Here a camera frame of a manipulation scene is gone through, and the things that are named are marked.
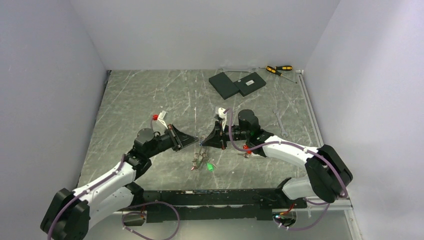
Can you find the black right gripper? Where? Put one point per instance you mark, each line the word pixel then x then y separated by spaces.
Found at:
pixel 218 139

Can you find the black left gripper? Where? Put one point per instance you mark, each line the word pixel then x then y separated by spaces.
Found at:
pixel 179 139

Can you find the round metal key organizer disc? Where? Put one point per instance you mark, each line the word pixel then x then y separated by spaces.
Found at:
pixel 201 158

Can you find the green key tag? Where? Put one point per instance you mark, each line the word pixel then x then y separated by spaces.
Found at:
pixel 210 167

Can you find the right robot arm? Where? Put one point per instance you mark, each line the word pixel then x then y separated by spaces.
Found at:
pixel 327 176

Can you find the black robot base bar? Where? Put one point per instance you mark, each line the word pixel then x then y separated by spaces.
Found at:
pixel 215 204

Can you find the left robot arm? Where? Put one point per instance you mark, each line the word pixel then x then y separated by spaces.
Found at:
pixel 72 213

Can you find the red key tag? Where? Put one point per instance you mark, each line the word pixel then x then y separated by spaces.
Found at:
pixel 245 154

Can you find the large black flat box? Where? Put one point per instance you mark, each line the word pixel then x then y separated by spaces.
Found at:
pixel 225 87

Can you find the small black flat box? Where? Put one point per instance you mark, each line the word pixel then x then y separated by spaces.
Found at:
pixel 249 84

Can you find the silver wrench on table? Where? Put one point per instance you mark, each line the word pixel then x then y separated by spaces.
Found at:
pixel 279 120

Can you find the yellow black screwdriver front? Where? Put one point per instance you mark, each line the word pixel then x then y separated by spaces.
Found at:
pixel 281 74

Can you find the yellow black screwdriver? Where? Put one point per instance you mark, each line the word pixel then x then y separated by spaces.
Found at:
pixel 278 68
pixel 281 74

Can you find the yellow black screwdriver rear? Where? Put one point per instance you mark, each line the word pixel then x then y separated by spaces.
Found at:
pixel 278 68

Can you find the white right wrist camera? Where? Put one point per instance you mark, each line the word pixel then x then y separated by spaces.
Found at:
pixel 221 120

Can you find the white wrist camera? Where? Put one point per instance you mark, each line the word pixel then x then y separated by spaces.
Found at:
pixel 221 120
pixel 159 121

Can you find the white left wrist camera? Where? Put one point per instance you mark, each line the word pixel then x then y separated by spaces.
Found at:
pixel 159 121

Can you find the long silver wrench at wall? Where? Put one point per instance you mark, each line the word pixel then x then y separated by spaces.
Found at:
pixel 237 70

